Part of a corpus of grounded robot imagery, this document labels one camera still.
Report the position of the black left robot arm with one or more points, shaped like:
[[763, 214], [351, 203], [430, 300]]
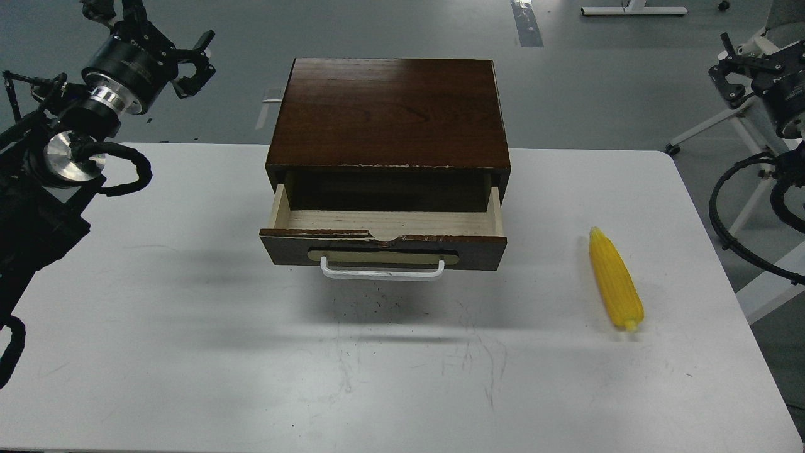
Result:
[[59, 154]]

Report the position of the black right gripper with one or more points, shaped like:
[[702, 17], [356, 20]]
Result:
[[739, 76]]

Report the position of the grey floor tape strip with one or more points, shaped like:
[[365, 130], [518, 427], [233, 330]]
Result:
[[528, 31]]

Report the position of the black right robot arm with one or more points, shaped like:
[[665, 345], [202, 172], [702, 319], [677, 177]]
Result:
[[780, 171]]

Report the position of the dark wooden cabinet box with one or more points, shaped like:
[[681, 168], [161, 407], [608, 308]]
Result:
[[370, 114]]

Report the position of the wooden drawer with white handle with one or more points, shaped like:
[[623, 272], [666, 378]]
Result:
[[387, 220]]

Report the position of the yellow corn cob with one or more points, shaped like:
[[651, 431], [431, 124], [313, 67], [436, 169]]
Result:
[[614, 282]]

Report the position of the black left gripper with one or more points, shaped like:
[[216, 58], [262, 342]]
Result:
[[131, 63]]

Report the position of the white table base far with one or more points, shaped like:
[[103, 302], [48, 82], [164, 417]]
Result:
[[633, 8]]

